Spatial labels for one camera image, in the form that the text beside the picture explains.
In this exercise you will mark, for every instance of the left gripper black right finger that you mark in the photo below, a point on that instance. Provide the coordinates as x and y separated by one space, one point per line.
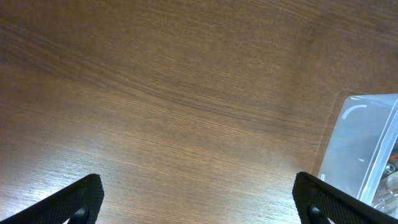
319 202

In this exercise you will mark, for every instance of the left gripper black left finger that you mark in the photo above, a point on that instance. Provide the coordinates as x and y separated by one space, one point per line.
79 202

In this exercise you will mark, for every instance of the clear case coloured bits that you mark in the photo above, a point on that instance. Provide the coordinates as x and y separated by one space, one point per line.
385 199

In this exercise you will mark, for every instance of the clear plastic container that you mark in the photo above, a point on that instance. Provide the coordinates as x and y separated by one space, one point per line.
360 135

